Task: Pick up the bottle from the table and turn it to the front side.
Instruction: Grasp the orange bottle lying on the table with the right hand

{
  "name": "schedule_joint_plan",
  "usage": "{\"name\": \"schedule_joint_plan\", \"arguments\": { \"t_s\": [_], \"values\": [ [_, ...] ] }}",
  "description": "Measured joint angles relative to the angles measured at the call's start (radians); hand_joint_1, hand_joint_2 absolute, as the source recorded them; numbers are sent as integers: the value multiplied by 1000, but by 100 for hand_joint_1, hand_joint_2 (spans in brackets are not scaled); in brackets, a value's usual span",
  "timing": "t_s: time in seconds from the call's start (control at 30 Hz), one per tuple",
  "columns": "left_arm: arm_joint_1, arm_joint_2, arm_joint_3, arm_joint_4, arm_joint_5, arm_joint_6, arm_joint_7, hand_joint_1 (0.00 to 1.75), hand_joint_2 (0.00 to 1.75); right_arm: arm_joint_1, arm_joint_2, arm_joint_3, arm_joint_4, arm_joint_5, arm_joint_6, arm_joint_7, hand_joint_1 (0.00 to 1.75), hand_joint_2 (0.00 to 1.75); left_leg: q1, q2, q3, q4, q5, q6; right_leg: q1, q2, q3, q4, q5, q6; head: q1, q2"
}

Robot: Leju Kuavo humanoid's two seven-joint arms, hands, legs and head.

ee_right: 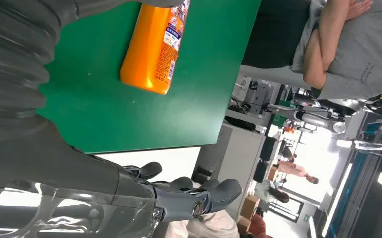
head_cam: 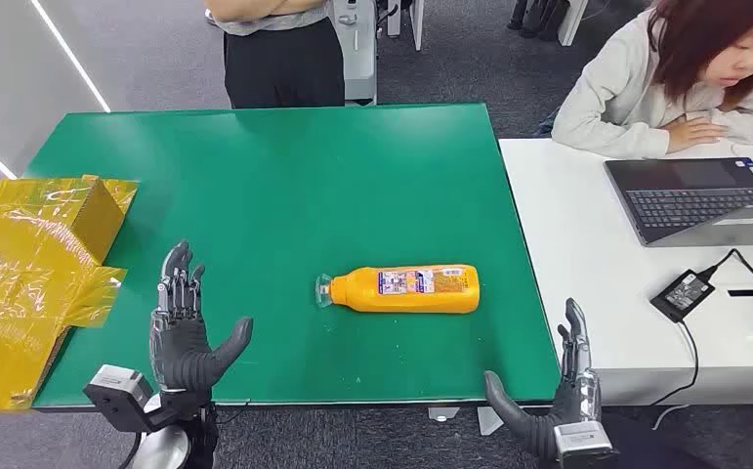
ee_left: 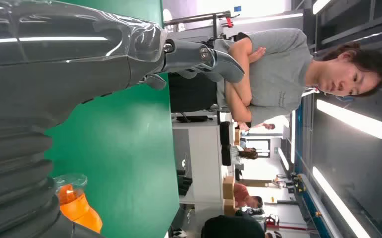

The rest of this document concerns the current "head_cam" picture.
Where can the grey machine column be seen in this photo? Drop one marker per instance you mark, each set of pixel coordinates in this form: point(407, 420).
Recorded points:
point(356, 58)

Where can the sitting person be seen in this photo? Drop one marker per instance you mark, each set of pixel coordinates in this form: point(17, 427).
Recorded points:
point(622, 97)

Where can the dark grey laptop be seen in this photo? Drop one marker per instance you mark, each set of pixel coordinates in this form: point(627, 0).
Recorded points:
point(693, 204)

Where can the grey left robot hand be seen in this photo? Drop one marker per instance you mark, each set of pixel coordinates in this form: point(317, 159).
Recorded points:
point(179, 349)

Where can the orange bottle with clear cap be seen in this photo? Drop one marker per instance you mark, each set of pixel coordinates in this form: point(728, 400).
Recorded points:
point(363, 291)

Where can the white furniture legs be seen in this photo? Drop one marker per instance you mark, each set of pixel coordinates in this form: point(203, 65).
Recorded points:
point(417, 22)

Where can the black power adapter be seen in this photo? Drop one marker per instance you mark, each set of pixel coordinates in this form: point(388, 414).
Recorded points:
point(681, 296)

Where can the standing person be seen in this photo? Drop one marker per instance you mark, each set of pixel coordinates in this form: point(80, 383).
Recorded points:
point(285, 65)

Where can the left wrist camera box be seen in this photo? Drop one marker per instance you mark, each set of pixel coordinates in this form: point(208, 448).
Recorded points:
point(117, 391)

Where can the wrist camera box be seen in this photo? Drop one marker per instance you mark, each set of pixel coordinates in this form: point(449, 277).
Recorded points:
point(117, 391)
point(583, 447)

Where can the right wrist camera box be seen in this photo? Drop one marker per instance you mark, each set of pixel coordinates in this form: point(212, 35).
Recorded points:
point(583, 447)

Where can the yellow taped cardboard box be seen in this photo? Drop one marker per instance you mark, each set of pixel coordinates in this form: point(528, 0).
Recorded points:
point(20, 272)

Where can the white table foot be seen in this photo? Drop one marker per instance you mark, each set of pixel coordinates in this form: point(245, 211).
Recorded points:
point(489, 421)
point(442, 414)

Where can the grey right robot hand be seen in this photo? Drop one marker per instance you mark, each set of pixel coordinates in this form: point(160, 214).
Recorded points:
point(573, 401)

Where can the white desk leg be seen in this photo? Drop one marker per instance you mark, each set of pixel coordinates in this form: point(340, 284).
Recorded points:
point(571, 22)

